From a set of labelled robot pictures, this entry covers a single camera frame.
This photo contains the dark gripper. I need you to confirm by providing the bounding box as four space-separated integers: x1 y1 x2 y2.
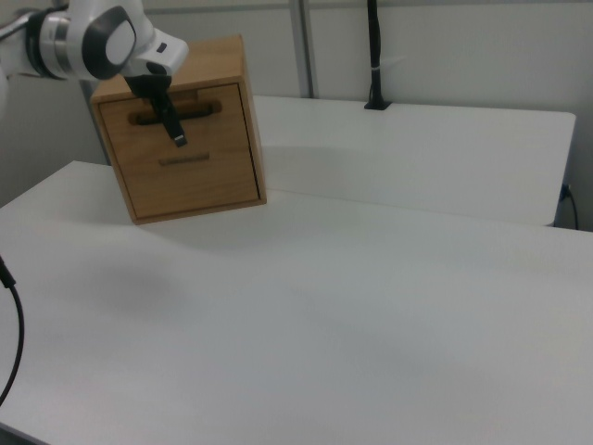
123 71 189 150

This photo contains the black metal drawer handle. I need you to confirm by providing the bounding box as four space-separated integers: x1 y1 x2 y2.
128 103 222 127

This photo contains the wooden drawer cabinet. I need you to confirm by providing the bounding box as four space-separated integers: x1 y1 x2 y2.
90 33 268 226

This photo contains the black cable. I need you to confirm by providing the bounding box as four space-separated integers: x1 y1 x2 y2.
0 252 25 410
561 184 581 231

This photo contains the wooden drawer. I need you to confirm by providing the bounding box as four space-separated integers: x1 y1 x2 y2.
98 83 260 220

